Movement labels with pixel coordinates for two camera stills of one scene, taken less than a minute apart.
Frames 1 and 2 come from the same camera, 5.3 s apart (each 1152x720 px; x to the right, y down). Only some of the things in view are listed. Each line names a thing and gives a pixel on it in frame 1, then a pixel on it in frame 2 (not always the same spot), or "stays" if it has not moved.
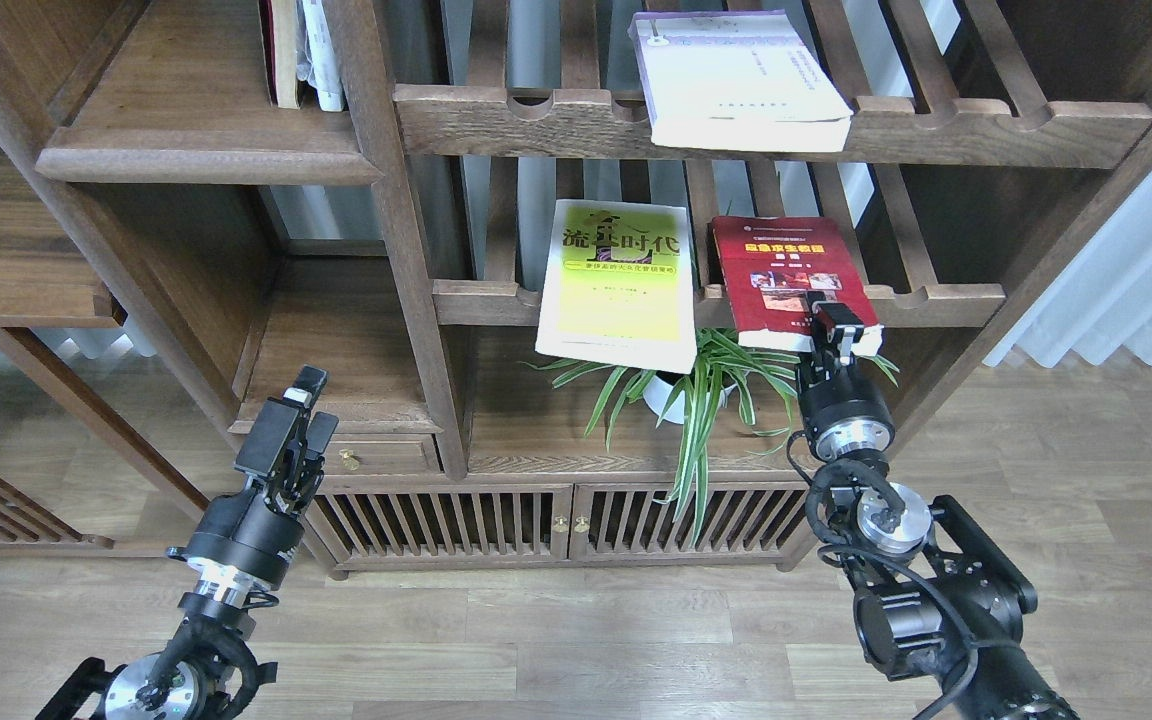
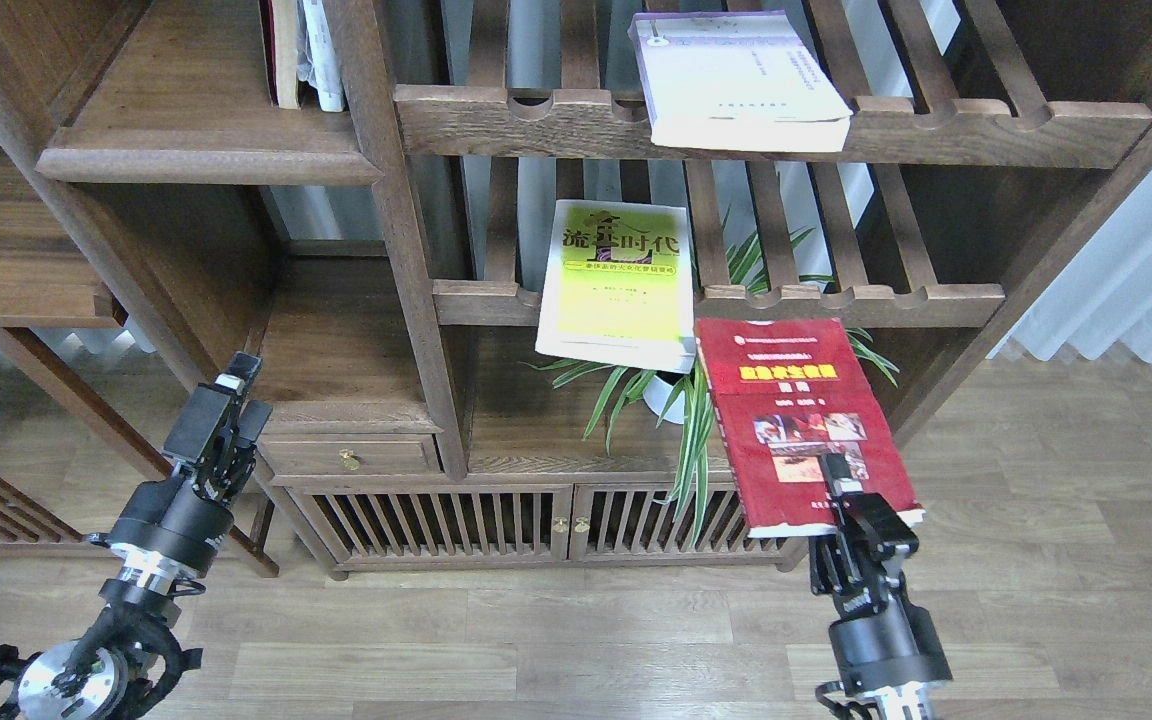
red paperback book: [772, 264] -> [786, 391]
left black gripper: [243, 534] -> [167, 518]
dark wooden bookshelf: [195, 199] stays
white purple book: [736, 80] stays
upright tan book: [284, 22] stays
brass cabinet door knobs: [561, 526] stays
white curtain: [1147, 279] stays
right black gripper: [843, 416] -> [897, 647]
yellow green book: [616, 285] stays
